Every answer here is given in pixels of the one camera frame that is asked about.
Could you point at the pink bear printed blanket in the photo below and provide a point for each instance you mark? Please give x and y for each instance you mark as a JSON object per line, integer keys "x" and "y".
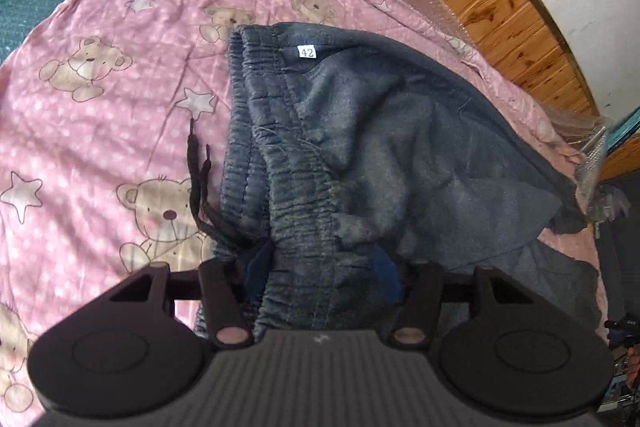
{"x": 100, "y": 132}

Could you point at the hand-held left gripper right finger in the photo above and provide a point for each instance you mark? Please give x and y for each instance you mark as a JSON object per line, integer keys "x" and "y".
{"x": 385, "y": 277}

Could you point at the teal board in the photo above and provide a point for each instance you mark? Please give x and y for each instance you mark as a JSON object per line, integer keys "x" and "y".
{"x": 625, "y": 127}

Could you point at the grey pants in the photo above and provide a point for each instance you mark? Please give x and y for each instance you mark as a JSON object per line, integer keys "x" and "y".
{"x": 400, "y": 147}

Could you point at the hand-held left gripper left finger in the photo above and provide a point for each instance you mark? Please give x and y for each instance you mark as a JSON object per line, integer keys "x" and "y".
{"x": 257, "y": 269}

